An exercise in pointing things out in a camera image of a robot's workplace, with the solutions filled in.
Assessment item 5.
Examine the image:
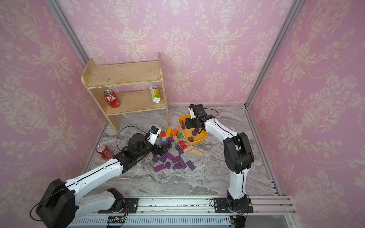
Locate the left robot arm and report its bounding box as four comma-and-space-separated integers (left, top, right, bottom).
31, 133, 171, 228

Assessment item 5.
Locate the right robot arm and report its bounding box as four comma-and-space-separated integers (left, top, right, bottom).
185, 104, 255, 213

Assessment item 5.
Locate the yellow plastic storage bin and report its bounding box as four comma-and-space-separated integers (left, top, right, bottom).
178, 114, 208, 145

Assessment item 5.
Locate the purple brick centre long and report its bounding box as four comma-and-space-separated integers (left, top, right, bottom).
164, 152, 175, 161

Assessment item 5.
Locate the beige wood brick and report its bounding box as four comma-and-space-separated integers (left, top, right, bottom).
173, 135, 179, 144

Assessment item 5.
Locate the yellow long brick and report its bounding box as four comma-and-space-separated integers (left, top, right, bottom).
165, 128, 172, 138

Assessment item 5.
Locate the orange brick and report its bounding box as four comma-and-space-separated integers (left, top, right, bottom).
171, 129, 179, 136

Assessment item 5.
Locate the small red brick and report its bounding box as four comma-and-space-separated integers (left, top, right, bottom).
179, 141, 187, 149

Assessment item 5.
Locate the purple small square brick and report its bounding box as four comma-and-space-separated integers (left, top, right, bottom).
164, 162, 171, 169

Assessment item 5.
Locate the natural wood brick small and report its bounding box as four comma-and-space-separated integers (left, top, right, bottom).
183, 145, 194, 153

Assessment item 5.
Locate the purple triangle brick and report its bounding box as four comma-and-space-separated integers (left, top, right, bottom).
173, 163, 182, 170

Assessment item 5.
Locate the engraved natural wood brick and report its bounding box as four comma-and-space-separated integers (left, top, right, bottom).
191, 149, 203, 157

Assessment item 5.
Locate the red cola can on floor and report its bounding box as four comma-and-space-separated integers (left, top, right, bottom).
96, 144, 113, 161

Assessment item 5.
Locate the green white juice carton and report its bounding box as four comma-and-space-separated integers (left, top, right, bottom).
150, 85, 161, 103

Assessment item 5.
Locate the red cola can on shelf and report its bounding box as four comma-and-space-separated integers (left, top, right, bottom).
104, 89, 120, 108

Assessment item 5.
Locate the wooden two-tier shelf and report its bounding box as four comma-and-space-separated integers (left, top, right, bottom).
81, 52, 171, 133

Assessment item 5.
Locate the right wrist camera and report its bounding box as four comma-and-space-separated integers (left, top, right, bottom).
188, 104, 197, 119

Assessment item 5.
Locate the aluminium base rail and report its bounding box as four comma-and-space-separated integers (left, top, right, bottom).
55, 196, 301, 228

